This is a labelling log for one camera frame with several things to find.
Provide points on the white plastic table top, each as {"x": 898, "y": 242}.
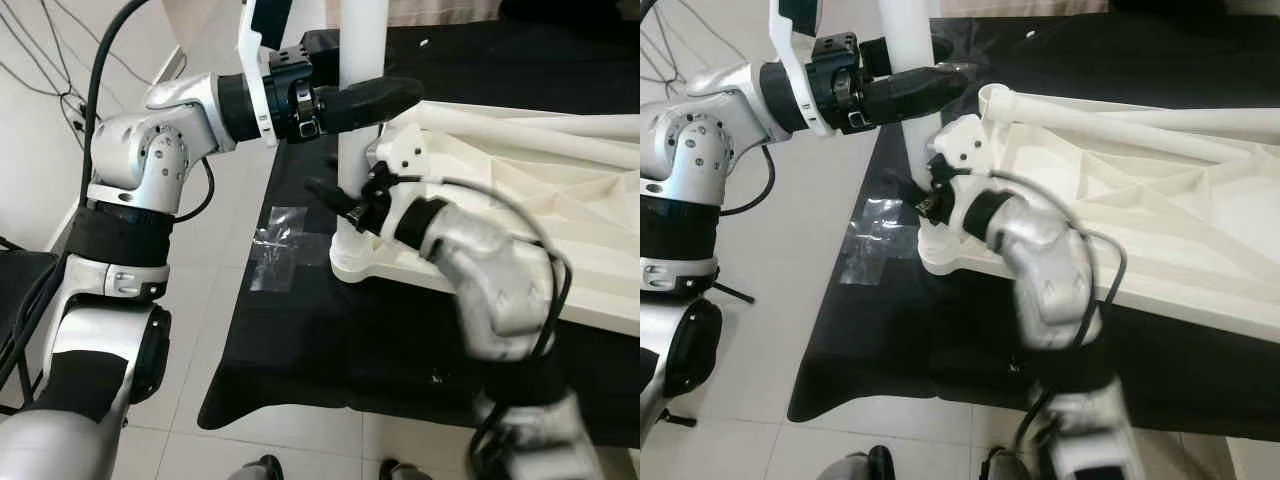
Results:
{"x": 590, "y": 260}
{"x": 1200, "y": 230}

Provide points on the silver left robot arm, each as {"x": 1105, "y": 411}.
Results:
{"x": 700, "y": 150}
{"x": 140, "y": 160}

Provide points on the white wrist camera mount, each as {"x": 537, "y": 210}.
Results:
{"x": 960, "y": 140}
{"x": 248, "y": 30}
{"x": 405, "y": 150}
{"x": 780, "y": 25}

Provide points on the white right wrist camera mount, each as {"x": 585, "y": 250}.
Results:
{"x": 405, "y": 150}
{"x": 960, "y": 140}

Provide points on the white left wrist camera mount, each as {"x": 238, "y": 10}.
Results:
{"x": 248, "y": 30}
{"x": 780, "y": 25}

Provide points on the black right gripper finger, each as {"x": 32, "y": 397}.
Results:
{"x": 330, "y": 197}
{"x": 902, "y": 189}

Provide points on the white plastic table leg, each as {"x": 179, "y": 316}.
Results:
{"x": 1240, "y": 118}
{"x": 362, "y": 40}
{"x": 560, "y": 145}
{"x": 610, "y": 122}
{"x": 1150, "y": 135}
{"x": 905, "y": 30}

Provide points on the clear plastic bag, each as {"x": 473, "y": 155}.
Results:
{"x": 880, "y": 240}
{"x": 285, "y": 250}

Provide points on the black left robot foot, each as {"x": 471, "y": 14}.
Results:
{"x": 260, "y": 470}
{"x": 870, "y": 465}

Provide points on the beige patterned cloth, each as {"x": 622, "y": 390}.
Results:
{"x": 1020, "y": 6}
{"x": 440, "y": 10}

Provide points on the black tablecloth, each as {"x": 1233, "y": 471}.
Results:
{"x": 350, "y": 350}
{"x": 900, "y": 350}

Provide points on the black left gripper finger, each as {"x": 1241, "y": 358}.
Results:
{"x": 877, "y": 57}
{"x": 370, "y": 103}
{"x": 915, "y": 93}
{"x": 318, "y": 46}

